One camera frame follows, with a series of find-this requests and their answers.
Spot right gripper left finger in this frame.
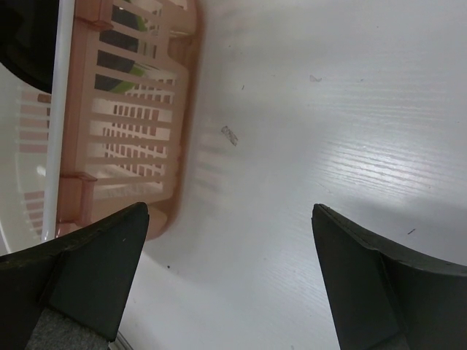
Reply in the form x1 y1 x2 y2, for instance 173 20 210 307
1 203 149 349

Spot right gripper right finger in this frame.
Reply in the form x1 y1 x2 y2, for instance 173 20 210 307
312 204 466 349

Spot green plate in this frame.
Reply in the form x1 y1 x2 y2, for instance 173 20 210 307
112 16 147 93

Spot black plate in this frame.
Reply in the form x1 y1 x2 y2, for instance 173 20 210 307
95 5 139 91

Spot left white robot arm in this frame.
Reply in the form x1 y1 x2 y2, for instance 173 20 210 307
1 0 59 93

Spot pink white dish rack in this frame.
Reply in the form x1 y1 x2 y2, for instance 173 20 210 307
0 0 206 256

